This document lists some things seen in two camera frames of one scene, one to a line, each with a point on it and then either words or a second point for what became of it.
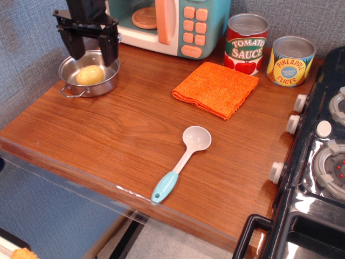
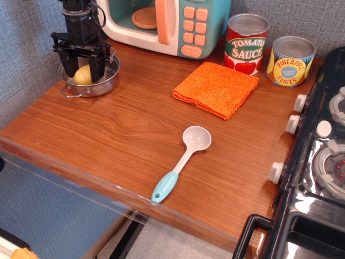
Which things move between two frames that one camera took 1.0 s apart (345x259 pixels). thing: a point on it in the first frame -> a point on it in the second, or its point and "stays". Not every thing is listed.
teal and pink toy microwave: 192,29 stays
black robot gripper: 88,19 -> 82,35
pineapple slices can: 291,61 stays
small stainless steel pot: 69,67 stays
